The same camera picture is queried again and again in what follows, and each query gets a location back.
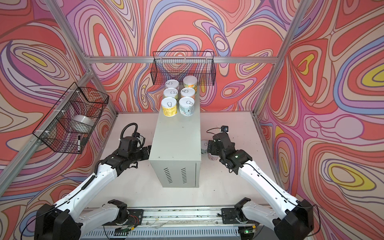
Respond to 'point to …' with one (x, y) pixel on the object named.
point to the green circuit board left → (123, 229)
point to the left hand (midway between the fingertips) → (152, 149)
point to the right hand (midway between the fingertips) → (218, 146)
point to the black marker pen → (79, 144)
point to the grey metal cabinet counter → (175, 157)
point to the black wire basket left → (68, 124)
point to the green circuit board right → (247, 229)
